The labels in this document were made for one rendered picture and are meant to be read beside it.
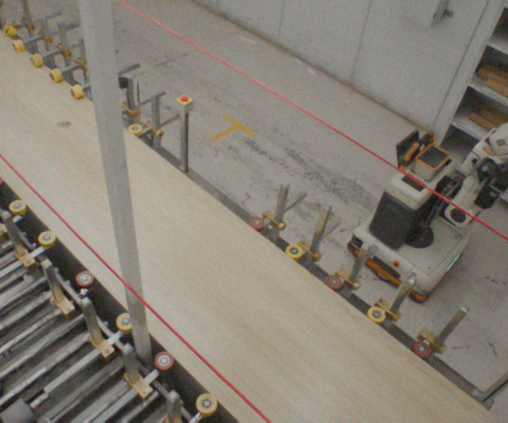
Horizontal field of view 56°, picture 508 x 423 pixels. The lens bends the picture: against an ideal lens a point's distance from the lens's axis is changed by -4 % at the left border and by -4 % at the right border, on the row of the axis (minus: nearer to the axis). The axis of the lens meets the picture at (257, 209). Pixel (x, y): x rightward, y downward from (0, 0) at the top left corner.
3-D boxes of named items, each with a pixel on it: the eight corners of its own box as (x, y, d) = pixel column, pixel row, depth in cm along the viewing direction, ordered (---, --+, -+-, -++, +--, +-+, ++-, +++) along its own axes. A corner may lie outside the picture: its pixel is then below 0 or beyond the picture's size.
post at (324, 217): (308, 262, 267) (326, 201, 232) (313, 266, 265) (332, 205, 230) (304, 265, 265) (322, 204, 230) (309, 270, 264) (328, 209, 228)
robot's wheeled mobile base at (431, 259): (343, 249, 361) (351, 227, 342) (389, 207, 395) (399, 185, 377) (420, 307, 333) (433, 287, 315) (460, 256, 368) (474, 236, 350)
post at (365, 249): (341, 297, 262) (366, 241, 227) (347, 301, 260) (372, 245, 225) (338, 301, 260) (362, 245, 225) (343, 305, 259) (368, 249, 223)
